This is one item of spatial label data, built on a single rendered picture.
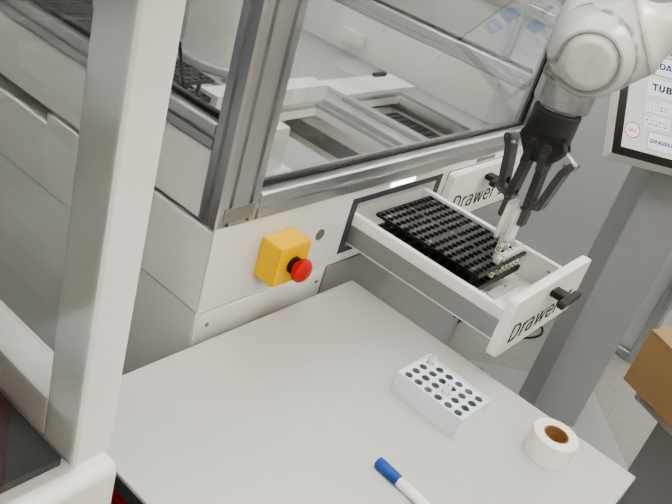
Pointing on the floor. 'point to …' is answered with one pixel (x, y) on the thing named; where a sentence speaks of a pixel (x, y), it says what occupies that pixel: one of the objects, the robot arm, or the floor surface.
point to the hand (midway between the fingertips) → (510, 220)
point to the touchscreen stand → (599, 312)
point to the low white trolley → (328, 421)
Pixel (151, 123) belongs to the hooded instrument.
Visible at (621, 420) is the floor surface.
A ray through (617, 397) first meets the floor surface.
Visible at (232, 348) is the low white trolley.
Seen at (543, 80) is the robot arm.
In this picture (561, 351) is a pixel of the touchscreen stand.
